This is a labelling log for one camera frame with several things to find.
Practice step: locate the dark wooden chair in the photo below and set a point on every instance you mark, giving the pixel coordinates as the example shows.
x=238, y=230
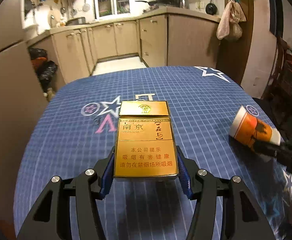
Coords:
x=278, y=90

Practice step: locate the blue grid tablecloth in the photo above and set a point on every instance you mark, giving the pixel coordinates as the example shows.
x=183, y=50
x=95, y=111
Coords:
x=79, y=127

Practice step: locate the steel kettle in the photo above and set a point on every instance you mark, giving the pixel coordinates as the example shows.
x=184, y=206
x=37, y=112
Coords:
x=181, y=4

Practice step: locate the hanging pink plastic bags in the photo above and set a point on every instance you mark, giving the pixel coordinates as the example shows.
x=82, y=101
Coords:
x=229, y=27

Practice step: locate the orange paper cup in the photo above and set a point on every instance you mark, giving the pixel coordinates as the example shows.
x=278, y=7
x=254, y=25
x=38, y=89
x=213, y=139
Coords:
x=247, y=129

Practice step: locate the beige refrigerator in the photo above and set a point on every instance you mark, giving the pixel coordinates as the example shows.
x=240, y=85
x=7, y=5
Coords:
x=21, y=101

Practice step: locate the gold cigarette pack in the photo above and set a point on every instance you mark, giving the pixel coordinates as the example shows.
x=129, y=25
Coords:
x=145, y=146

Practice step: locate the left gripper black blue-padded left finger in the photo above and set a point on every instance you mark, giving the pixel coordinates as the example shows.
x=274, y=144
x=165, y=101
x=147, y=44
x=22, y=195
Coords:
x=49, y=217

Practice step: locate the beige kitchen cabinets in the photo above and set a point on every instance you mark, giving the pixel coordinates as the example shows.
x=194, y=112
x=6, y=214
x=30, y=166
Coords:
x=167, y=36

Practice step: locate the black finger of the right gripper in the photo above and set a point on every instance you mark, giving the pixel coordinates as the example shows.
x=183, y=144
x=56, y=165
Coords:
x=282, y=153

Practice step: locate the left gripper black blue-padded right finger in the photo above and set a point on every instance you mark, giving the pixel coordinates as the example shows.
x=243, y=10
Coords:
x=228, y=200

